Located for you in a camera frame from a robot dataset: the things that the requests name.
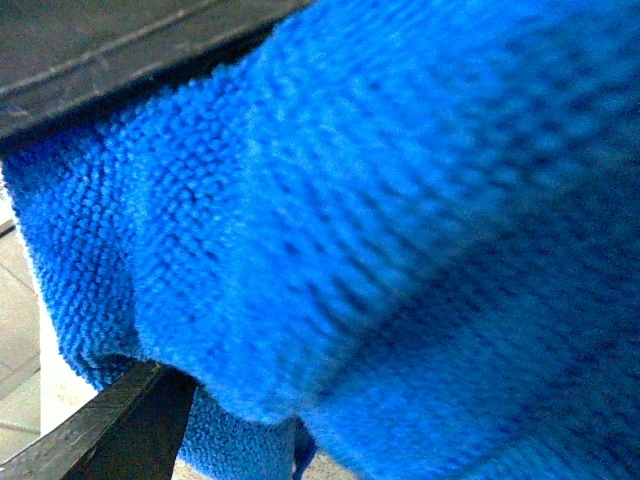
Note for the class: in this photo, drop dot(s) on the blue microfiber cloth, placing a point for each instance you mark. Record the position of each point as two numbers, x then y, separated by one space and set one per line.
402 232

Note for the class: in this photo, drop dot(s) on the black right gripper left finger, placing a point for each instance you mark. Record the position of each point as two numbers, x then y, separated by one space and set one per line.
65 61

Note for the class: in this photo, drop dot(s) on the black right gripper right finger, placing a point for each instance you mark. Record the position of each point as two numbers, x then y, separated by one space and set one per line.
133 429

